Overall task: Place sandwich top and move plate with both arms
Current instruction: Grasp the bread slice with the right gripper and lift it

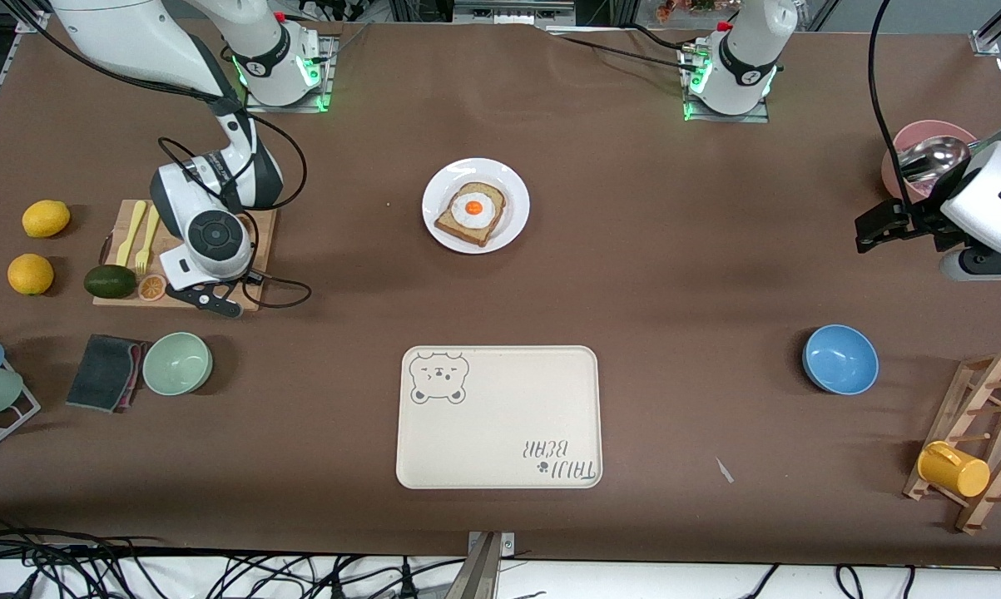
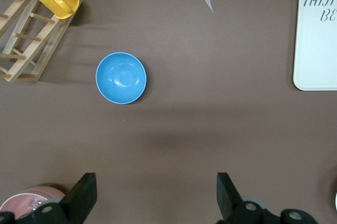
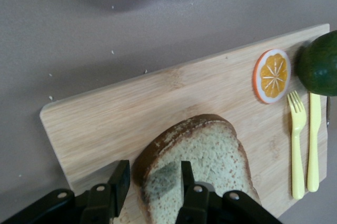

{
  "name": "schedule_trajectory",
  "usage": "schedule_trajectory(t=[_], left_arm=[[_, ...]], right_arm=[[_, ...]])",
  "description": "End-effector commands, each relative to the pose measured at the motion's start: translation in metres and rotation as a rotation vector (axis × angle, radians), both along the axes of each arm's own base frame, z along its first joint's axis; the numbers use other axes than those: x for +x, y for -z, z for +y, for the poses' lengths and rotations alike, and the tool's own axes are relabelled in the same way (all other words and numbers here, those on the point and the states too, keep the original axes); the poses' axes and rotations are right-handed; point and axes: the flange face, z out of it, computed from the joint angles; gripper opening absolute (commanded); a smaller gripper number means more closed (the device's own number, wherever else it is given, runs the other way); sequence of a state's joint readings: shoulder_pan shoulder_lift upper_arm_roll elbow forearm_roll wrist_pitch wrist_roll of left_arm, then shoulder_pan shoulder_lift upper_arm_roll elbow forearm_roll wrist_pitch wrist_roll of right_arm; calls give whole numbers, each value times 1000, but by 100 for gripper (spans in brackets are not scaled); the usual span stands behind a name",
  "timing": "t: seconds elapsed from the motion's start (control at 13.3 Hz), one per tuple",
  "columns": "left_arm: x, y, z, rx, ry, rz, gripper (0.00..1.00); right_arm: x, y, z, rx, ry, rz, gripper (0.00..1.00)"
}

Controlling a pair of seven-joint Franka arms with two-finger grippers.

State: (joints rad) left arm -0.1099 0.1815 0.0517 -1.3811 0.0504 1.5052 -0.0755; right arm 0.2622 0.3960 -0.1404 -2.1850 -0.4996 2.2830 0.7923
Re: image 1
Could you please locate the bread slice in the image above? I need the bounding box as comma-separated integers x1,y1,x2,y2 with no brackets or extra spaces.
434,181,508,248

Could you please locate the white round plate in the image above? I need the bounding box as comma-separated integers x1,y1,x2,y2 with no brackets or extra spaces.
422,157,531,255

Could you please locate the fried egg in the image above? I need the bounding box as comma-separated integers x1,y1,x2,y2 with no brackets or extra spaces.
452,191,494,229

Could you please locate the yellow plastic fork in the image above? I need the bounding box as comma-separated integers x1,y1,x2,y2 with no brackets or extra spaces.
135,205,162,276

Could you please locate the metal scoop spoon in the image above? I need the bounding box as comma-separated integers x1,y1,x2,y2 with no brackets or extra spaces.
897,125,1001,185

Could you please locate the yellow plastic knife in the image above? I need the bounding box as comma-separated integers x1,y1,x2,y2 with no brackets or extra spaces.
116,200,147,268

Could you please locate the green avocado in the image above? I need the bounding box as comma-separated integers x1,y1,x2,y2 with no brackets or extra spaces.
83,265,138,300

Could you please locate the bamboo cutting board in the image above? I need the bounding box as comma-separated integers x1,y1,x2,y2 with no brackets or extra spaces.
92,199,278,313

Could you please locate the pink bowl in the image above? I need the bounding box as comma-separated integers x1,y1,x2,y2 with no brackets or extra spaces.
881,120,979,202

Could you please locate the mint green bowl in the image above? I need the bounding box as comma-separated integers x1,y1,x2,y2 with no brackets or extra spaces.
142,332,214,397

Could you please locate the dark grey folded cloth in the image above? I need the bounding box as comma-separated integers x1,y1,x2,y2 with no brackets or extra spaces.
66,334,145,414

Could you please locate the blue bowl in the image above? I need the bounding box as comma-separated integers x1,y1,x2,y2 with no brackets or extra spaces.
802,324,880,395

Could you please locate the yellow lemon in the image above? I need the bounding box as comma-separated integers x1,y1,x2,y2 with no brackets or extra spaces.
22,200,72,240
7,253,55,296

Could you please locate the wooden peg drying rack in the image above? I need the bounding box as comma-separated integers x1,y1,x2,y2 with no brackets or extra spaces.
903,352,1001,534

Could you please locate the yellow plastic mug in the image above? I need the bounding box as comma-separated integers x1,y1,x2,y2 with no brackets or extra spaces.
917,440,991,498

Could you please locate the cream bear print tray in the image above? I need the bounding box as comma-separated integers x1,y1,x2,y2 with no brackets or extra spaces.
395,345,603,490

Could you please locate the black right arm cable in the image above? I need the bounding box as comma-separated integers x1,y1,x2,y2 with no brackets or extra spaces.
157,112,312,310

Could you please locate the aluminium frame post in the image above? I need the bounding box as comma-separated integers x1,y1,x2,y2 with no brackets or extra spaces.
970,0,1001,57
13,0,52,34

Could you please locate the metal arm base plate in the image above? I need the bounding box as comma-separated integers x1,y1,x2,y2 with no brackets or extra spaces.
681,46,771,124
245,33,335,114

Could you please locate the white wire cup rack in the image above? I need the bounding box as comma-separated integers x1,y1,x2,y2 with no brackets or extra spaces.
0,327,42,459

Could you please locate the black tabletop cable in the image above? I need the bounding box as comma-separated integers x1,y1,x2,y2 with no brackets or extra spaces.
546,29,705,76

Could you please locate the black cable tangle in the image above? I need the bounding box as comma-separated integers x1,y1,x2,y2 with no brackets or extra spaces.
0,512,468,599

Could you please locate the metal frame crossbar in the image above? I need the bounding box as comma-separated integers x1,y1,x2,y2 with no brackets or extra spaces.
454,0,576,26

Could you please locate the grey camera support bar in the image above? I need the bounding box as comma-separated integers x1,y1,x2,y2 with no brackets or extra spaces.
453,532,503,599

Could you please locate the metal table edge bracket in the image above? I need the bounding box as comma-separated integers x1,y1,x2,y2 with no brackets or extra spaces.
467,531,516,557

